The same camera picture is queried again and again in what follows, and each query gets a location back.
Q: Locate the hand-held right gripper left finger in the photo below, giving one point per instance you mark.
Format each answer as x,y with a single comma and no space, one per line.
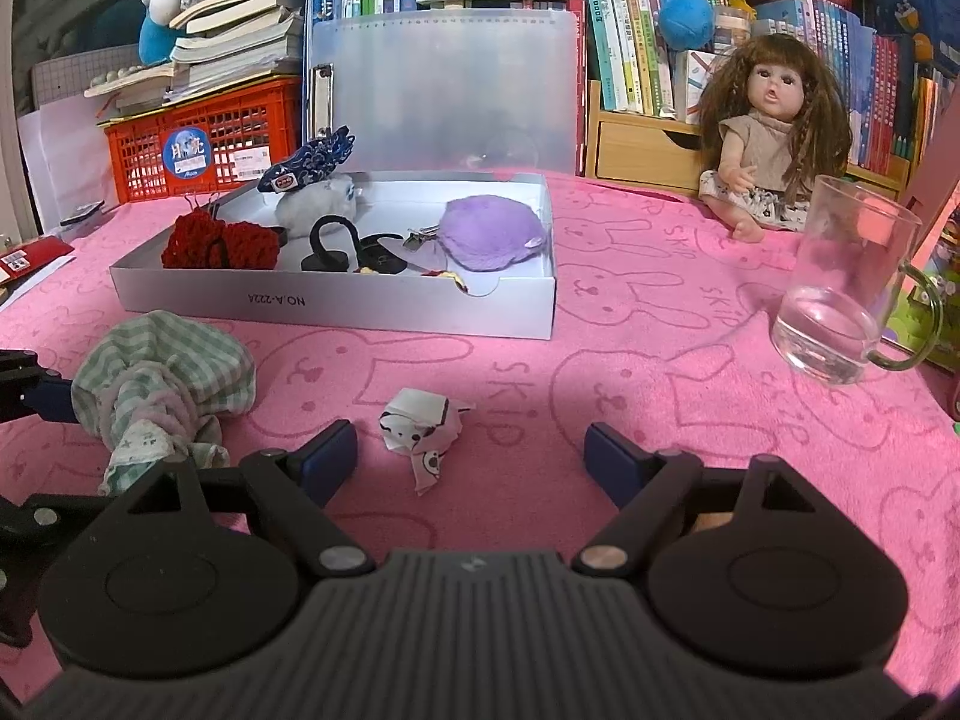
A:
330,461

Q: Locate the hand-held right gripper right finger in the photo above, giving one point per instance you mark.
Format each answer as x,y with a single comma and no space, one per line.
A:
615,461

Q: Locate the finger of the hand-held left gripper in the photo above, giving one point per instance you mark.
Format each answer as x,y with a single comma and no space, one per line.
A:
45,516
49,399

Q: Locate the white printed paper packet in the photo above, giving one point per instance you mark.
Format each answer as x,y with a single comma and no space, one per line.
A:
420,427

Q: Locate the green checked cloth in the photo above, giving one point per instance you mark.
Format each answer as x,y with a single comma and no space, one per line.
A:
165,367

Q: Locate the white cardboard box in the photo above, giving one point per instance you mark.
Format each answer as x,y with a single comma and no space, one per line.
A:
337,304

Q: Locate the black hook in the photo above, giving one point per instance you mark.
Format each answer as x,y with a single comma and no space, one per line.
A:
326,264

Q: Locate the yellow red small ornament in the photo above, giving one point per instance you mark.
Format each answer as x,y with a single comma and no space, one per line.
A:
450,279

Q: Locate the clear plastic sleeve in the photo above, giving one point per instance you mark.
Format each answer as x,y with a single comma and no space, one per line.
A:
424,259

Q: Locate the red knitted pouch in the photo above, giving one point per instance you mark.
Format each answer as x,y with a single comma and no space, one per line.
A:
251,247

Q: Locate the metal hair clip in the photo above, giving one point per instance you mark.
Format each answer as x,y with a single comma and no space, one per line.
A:
421,236

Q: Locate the white fluffy plush toy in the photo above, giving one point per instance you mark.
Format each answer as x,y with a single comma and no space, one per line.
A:
315,202

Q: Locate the purple plush toy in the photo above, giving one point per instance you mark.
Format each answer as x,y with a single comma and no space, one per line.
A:
487,232

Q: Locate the pink rabbit print blanket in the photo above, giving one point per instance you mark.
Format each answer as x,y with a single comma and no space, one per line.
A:
637,390

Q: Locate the red booklet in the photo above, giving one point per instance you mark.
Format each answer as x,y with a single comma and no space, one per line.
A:
34,259

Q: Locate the leaning white paper sheets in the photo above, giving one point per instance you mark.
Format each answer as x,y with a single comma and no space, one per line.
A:
60,157

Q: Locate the black binder clip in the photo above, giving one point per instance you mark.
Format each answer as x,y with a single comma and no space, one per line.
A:
201,204

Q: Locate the red plastic crate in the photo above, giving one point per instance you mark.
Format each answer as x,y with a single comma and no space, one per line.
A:
142,157

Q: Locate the glass mug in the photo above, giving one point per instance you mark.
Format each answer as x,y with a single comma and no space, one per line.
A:
832,315

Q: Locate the wooden drawer organizer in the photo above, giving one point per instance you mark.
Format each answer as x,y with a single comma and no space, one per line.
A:
645,150

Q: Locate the grey grid cutting mat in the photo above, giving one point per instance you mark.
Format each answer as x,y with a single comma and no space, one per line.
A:
67,75

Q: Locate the brown haired doll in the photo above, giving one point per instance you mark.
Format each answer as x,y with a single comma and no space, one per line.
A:
757,142

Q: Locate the green toy package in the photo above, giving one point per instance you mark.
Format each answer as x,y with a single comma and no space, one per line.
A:
937,300

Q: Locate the blue white cat plush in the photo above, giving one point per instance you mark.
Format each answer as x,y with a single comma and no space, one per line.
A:
157,26

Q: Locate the translucent plastic file case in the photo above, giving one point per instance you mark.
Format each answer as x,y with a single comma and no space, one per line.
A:
450,90

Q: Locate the stack of books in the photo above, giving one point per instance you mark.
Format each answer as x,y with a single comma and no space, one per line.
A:
232,45

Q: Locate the pink board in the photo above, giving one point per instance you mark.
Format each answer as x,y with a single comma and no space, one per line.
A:
937,199

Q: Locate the row of upright books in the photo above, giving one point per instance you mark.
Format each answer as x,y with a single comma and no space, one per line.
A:
637,37

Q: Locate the blue round plush toy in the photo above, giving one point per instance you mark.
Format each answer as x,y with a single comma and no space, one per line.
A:
686,19

